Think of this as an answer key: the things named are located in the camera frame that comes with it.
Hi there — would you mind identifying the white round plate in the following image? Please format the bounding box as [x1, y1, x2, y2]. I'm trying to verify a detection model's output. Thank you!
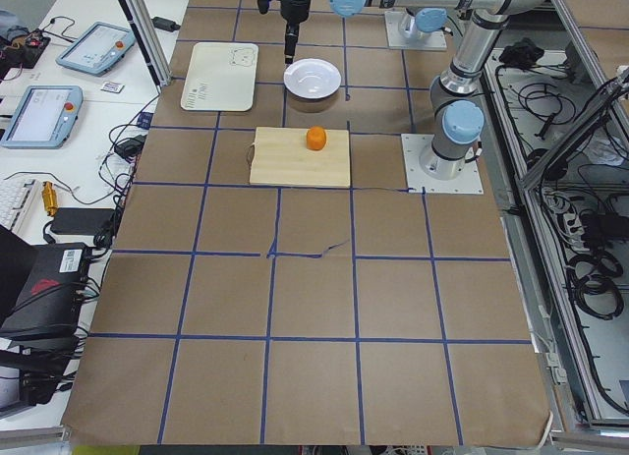
[283, 58, 341, 100]

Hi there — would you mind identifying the black mini computer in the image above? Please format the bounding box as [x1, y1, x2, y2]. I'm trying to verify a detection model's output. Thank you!
[1, 243, 89, 341]

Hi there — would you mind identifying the small black power adapter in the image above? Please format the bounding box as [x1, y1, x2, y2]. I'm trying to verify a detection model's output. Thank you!
[151, 17, 181, 32]

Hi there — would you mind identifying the orange fruit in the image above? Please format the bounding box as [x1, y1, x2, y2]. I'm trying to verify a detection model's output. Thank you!
[306, 126, 327, 151]

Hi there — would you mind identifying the small printed label card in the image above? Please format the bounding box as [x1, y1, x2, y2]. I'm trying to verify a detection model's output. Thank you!
[101, 82, 125, 93]

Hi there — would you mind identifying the white keyboard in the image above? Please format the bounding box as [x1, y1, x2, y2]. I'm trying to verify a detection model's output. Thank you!
[1, 178, 42, 234]

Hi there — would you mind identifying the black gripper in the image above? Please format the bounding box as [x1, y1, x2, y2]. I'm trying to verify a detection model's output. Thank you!
[280, 0, 312, 65]

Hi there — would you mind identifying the gold metal connector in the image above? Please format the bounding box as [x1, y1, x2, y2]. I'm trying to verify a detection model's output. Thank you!
[41, 181, 58, 217]

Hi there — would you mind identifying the black power brick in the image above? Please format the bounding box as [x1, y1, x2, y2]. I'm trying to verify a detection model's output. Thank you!
[50, 207, 114, 235]

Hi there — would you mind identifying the far teach pendant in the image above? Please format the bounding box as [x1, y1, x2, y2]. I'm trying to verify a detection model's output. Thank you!
[56, 22, 136, 76]

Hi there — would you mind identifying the near teach pendant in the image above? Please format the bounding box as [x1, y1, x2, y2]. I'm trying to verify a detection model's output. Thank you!
[1, 85, 84, 149]

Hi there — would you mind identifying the aluminium frame post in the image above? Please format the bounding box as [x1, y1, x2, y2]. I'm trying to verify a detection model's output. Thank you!
[118, 0, 172, 87]

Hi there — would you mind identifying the bamboo cutting board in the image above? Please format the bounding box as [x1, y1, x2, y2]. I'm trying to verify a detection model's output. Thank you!
[249, 127, 351, 188]

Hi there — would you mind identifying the cream bear tray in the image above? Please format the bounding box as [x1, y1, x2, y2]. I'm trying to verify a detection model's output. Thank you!
[180, 42, 258, 112]

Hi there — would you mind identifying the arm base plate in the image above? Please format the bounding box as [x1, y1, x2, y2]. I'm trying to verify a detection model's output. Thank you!
[401, 134, 484, 195]
[384, 8, 447, 52]

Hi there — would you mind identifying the teach pendant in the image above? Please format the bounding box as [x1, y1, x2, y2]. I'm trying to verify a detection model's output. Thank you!
[56, 22, 136, 76]
[1, 85, 84, 149]

